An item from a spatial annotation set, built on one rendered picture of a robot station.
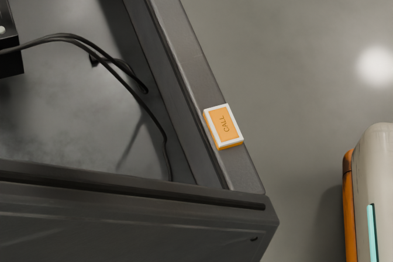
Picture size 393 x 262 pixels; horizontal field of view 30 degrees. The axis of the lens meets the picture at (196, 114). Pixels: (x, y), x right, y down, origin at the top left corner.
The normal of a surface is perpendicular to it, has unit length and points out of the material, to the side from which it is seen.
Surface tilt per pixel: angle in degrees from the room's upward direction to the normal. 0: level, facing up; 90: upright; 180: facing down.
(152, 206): 43
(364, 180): 90
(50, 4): 0
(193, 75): 0
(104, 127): 0
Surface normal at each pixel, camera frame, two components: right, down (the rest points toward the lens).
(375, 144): -0.54, -0.46
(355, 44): 0.11, -0.51
